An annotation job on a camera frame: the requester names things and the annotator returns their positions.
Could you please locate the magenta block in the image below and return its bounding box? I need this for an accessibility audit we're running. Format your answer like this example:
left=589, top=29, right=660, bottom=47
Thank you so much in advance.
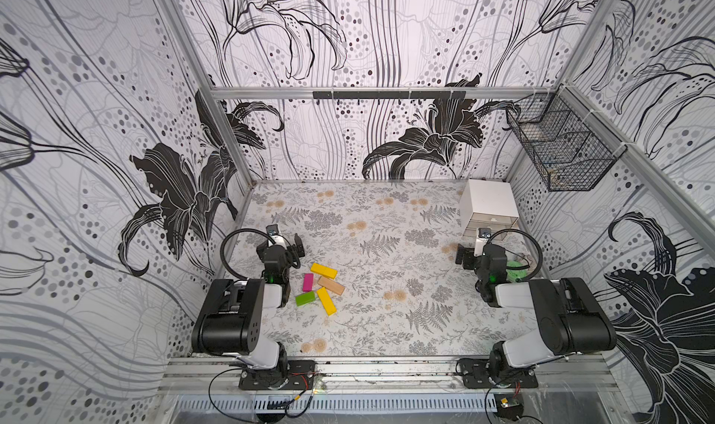
left=302, top=273, right=315, bottom=293

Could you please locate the green block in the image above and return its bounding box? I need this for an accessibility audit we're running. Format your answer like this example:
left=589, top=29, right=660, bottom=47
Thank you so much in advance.
left=295, top=292, right=318, bottom=307

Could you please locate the yellow block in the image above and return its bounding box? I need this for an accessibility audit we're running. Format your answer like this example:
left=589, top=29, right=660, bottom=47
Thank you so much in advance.
left=317, top=287, right=337, bottom=316
left=311, top=263, right=338, bottom=280

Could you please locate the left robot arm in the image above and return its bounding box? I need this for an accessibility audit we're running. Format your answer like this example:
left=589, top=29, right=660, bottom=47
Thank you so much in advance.
left=191, top=224, right=305, bottom=390

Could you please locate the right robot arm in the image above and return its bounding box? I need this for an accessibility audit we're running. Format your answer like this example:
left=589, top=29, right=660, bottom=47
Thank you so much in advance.
left=455, top=228, right=616, bottom=390

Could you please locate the green lid jar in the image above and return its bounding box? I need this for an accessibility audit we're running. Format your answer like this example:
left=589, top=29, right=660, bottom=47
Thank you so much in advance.
left=506, top=260, right=529, bottom=282

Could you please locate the natural wood block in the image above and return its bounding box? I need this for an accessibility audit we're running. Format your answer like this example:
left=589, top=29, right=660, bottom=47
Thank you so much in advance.
left=318, top=276, right=346, bottom=295

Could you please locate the white drawer box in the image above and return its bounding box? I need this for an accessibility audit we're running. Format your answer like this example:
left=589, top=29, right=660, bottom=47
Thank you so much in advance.
left=459, top=179, right=519, bottom=239

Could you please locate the small electronics board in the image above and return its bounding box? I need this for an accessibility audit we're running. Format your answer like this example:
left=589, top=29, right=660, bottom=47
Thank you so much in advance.
left=495, top=394, right=524, bottom=421

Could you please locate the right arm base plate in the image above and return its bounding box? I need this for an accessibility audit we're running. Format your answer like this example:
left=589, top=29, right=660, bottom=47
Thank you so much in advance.
left=455, top=358, right=539, bottom=390

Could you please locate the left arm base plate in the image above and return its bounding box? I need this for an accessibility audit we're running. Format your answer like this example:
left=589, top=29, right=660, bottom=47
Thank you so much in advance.
left=238, top=359, right=317, bottom=392

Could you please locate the black wire basket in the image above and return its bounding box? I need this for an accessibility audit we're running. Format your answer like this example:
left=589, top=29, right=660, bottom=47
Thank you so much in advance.
left=506, top=90, right=627, bottom=192

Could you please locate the black wall bar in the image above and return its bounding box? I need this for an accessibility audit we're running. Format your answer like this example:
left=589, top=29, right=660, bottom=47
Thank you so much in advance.
left=312, top=90, right=467, bottom=100

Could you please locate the white cable duct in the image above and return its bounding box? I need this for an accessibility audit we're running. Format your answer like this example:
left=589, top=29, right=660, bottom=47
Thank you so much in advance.
left=177, top=393, right=496, bottom=416

